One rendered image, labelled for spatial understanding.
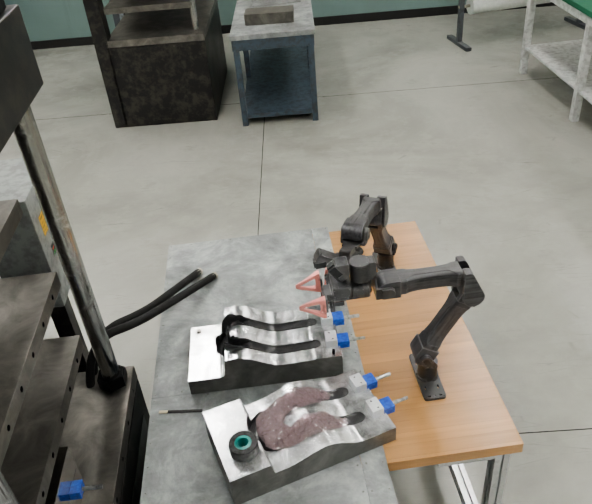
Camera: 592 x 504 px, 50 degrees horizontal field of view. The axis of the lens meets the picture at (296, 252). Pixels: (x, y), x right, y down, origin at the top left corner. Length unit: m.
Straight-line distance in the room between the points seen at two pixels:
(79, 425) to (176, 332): 0.47
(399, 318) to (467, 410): 0.46
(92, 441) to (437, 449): 1.05
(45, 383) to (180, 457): 0.45
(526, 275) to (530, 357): 0.67
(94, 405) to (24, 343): 0.56
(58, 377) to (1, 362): 0.31
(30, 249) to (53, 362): 0.35
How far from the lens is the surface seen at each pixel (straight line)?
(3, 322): 1.86
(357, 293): 1.81
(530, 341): 3.51
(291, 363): 2.08
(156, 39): 5.81
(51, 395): 1.97
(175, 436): 2.06
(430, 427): 2.02
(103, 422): 2.19
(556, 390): 3.30
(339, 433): 1.89
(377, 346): 2.24
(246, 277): 2.58
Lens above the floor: 2.36
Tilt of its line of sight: 36 degrees down
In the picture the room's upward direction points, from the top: 5 degrees counter-clockwise
